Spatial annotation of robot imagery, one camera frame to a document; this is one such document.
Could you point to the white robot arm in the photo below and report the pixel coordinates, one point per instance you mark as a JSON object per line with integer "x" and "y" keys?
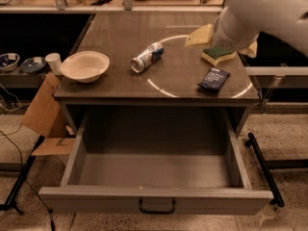
{"x": 241, "y": 21}

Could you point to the brown cardboard box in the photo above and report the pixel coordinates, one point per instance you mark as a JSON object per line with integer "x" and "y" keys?
{"x": 45, "y": 117}

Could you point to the small blue white bowl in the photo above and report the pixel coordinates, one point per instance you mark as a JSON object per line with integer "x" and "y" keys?
{"x": 9, "y": 62}

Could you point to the dark blue snack packet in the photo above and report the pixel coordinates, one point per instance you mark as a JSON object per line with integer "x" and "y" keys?
{"x": 214, "y": 79}

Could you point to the black bar stand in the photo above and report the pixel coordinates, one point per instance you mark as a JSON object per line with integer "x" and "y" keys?
{"x": 277, "y": 198}

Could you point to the green and yellow sponge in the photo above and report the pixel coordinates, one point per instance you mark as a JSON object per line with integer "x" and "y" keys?
{"x": 216, "y": 55}

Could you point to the black drawer handle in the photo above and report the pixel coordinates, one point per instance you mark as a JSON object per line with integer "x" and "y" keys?
{"x": 157, "y": 207}

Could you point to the crushed silver soda can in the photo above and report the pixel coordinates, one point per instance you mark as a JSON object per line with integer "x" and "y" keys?
{"x": 147, "y": 57}

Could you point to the white paper cup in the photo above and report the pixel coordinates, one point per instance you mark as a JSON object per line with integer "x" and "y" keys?
{"x": 54, "y": 61}

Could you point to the blue patterned bowl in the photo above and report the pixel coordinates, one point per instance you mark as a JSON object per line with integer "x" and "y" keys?
{"x": 33, "y": 65}

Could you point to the grey open top drawer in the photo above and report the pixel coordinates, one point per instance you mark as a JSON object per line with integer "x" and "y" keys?
{"x": 125, "y": 153}

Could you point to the black tripod stand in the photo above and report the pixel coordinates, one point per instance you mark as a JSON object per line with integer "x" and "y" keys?
{"x": 20, "y": 170}

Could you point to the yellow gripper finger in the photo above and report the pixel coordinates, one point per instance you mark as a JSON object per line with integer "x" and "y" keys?
{"x": 250, "y": 51}
{"x": 201, "y": 35}

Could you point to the grey cabinet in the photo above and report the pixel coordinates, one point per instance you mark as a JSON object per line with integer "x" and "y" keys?
{"x": 172, "y": 80}

